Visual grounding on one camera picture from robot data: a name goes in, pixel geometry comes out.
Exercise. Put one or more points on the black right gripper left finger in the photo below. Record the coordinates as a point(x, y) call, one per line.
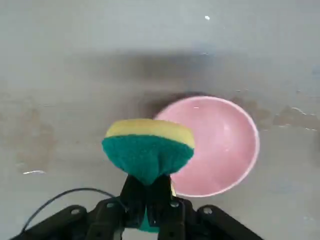
point(107, 215)

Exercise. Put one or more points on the pink bowl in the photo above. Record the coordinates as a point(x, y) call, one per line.
point(220, 150)

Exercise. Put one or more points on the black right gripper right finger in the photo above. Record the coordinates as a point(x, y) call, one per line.
point(175, 217)

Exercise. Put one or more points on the green and yellow sponge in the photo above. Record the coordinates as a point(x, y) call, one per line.
point(145, 155)

